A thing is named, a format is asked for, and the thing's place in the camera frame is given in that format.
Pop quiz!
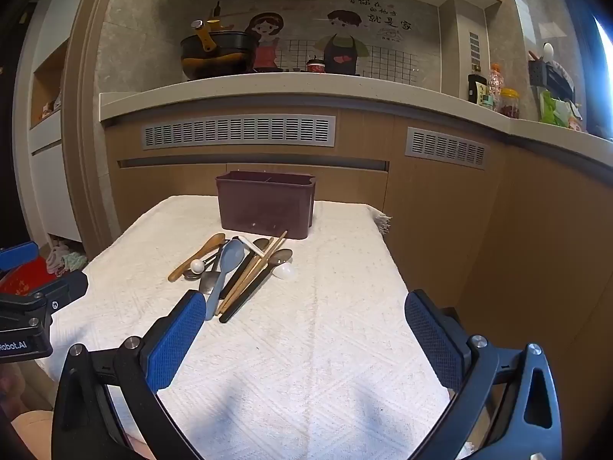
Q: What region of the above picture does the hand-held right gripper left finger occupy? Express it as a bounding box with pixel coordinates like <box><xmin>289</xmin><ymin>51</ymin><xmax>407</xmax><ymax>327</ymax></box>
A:
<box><xmin>52</xmin><ymin>290</ymin><xmax>208</xmax><ymax>460</ymax></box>

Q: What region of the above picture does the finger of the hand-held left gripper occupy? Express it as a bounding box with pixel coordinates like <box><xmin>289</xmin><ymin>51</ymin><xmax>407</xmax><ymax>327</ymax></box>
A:
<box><xmin>29</xmin><ymin>271</ymin><xmax>89</xmax><ymax>332</ymax></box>
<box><xmin>0</xmin><ymin>242</ymin><xmax>40</xmax><ymax>271</ymax></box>

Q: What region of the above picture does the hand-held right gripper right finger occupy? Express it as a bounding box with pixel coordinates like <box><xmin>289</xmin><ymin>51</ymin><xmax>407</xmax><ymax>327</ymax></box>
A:
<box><xmin>405</xmin><ymin>289</ymin><xmax>562</xmax><ymax>460</ymax></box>

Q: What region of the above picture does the metal shovel-shaped spoon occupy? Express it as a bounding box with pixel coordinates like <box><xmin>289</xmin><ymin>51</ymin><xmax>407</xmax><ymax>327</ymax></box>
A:
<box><xmin>198</xmin><ymin>254</ymin><xmax>223</xmax><ymax>296</ymax></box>

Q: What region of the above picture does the metal spoon smiley-face handle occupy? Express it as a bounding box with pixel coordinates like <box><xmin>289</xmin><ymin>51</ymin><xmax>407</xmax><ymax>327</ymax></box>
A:
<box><xmin>183</xmin><ymin>256</ymin><xmax>218</xmax><ymax>281</ymax></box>

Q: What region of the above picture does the wooden spoon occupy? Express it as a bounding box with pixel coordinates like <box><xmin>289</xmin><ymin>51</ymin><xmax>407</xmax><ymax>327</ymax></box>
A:
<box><xmin>167</xmin><ymin>233</ymin><xmax>226</xmax><ymax>283</ymax></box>

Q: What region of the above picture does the wooden chopstick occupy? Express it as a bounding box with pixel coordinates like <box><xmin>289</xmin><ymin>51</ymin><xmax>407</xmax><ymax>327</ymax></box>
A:
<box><xmin>218</xmin><ymin>231</ymin><xmax>288</xmax><ymax>314</ymax></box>
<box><xmin>224</xmin><ymin>237</ymin><xmax>275</xmax><ymax>306</ymax></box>

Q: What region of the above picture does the blue plastic spoon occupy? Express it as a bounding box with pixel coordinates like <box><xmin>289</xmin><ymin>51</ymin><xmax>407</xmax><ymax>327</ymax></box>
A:
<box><xmin>206</xmin><ymin>238</ymin><xmax>245</xmax><ymax>321</ymax></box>

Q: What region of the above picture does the metal spoon black handle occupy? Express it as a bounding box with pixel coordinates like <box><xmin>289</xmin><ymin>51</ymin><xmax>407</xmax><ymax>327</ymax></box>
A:
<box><xmin>219</xmin><ymin>249</ymin><xmax>294</xmax><ymax>323</ymax></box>
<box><xmin>225</xmin><ymin>238</ymin><xmax>272</xmax><ymax>295</ymax></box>

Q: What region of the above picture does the maroon plastic utensil holder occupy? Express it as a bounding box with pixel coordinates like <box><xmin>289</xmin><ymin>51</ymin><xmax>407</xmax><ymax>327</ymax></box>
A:
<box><xmin>215</xmin><ymin>171</ymin><xmax>317</xmax><ymax>240</ymax></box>

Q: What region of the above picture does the red box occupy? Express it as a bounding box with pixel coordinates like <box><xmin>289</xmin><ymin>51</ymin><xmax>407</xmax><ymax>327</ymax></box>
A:
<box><xmin>0</xmin><ymin>256</ymin><xmax>49</xmax><ymax>301</ymax></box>

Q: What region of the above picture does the pile of pale cloth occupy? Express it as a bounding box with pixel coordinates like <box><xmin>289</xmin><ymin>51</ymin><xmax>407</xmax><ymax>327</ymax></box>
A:
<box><xmin>45</xmin><ymin>244</ymin><xmax>90</xmax><ymax>277</ymax></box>

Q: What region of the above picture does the white shelf unit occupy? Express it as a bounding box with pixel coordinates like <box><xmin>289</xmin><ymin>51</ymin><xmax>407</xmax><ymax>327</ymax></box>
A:
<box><xmin>26</xmin><ymin>10</ymin><xmax>83</xmax><ymax>252</ymax></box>

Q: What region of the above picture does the white textured table cloth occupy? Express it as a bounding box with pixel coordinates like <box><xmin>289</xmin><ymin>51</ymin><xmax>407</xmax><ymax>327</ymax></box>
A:
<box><xmin>48</xmin><ymin>195</ymin><xmax>453</xmax><ymax>460</ymax></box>

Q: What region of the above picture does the short grey cabinet vent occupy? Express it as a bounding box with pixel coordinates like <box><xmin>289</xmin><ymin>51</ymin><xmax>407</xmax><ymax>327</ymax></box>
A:
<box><xmin>405</xmin><ymin>127</ymin><xmax>490</xmax><ymax>170</ymax></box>

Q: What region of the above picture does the long grey cabinet vent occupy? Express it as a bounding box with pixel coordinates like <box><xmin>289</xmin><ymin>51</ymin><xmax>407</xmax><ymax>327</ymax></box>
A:
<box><xmin>141</xmin><ymin>115</ymin><xmax>336</xmax><ymax>149</ymax></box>

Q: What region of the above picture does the clear jar yellow lid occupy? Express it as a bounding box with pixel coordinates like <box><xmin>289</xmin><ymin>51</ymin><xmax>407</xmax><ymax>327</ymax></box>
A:
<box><xmin>498</xmin><ymin>89</ymin><xmax>521</xmax><ymax>120</ymax></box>

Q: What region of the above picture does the dark sauce bottle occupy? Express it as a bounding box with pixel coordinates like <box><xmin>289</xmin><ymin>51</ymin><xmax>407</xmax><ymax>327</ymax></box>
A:
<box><xmin>468</xmin><ymin>74</ymin><xmax>488</xmax><ymax>105</ymax></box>

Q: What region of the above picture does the green and white bag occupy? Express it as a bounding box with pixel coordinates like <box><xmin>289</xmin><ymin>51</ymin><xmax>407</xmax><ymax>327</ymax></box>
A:
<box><xmin>539</xmin><ymin>91</ymin><xmax>583</xmax><ymax>131</ymax></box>

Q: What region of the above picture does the window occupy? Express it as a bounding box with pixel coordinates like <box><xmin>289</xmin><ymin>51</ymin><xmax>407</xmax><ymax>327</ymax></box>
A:
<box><xmin>593</xmin><ymin>14</ymin><xmax>613</xmax><ymax>141</ymax></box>

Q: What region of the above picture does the black wok yellow handle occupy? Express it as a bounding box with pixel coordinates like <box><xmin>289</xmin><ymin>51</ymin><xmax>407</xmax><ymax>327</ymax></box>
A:
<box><xmin>180</xmin><ymin>19</ymin><xmax>260</xmax><ymax>80</ymax></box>

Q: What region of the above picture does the black wall utensil rack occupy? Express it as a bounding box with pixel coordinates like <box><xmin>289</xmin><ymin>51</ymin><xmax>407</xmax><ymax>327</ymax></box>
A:
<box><xmin>528</xmin><ymin>43</ymin><xmax>575</xmax><ymax>102</ymax></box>

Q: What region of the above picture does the cartoon wall poster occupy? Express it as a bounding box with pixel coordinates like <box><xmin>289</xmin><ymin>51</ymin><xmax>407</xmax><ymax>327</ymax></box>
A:
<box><xmin>211</xmin><ymin>0</ymin><xmax>442</xmax><ymax>93</ymax></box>

